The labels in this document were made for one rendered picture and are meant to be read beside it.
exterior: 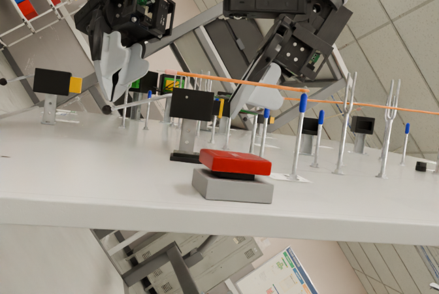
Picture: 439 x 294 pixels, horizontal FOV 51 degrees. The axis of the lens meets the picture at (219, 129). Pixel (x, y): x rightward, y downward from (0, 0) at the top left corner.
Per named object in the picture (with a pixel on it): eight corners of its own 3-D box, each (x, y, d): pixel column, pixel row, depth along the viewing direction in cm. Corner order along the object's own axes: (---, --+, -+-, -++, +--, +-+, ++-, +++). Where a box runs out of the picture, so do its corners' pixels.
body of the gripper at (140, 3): (130, 15, 58) (144, -65, 61) (88, 31, 63) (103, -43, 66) (172, 41, 63) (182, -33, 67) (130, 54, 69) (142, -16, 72)
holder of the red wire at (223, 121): (229, 132, 128) (234, 94, 128) (232, 136, 115) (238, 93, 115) (211, 130, 128) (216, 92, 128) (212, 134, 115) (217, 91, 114)
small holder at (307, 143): (313, 153, 95) (317, 118, 95) (319, 157, 86) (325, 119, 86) (291, 149, 96) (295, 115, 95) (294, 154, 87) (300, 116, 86)
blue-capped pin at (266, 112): (253, 163, 64) (261, 101, 63) (264, 164, 64) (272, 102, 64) (255, 164, 62) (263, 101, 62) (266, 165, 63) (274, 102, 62)
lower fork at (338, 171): (347, 175, 63) (362, 72, 62) (336, 174, 63) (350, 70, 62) (340, 173, 65) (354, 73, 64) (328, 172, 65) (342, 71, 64)
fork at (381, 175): (390, 179, 65) (406, 80, 64) (379, 178, 65) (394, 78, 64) (383, 176, 67) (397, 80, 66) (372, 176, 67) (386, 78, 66)
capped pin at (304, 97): (283, 178, 53) (296, 85, 52) (294, 178, 53) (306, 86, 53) (291, 180, 51) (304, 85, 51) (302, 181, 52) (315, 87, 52)
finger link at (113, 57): (114, 87, 57) (125, 21, 59) (85, 95, 60) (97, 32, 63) (133, 95, 59) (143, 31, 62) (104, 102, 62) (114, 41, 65)
